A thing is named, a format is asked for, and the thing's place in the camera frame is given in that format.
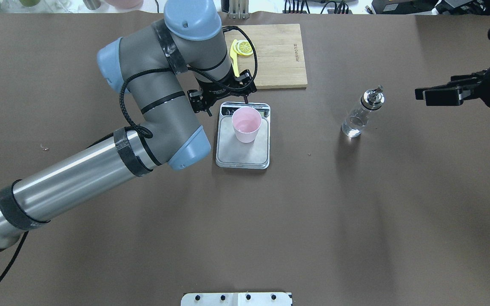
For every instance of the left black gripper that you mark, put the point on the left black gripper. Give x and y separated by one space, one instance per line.
218 90

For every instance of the pink plastic cup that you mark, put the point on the pink plastic cup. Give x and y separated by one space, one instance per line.
246 124

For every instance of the glass sauce bottle metal spout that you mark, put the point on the glass sauce bottle metal spout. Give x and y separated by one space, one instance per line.
357 119

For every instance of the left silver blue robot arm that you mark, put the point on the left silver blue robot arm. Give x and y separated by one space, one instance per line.
164 74

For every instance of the silver kitchen scale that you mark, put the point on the silver kitchen scale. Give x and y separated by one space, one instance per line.
230 152

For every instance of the yellow plastic knife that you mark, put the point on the yellow plastic knife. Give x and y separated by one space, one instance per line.
234 57

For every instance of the lemon slice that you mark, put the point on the lemon slice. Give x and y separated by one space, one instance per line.
243 48

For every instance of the aluminium frame post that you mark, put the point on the aluminium frame post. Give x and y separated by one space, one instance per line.
239 9

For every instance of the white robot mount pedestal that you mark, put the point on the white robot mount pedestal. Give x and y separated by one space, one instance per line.
237 299

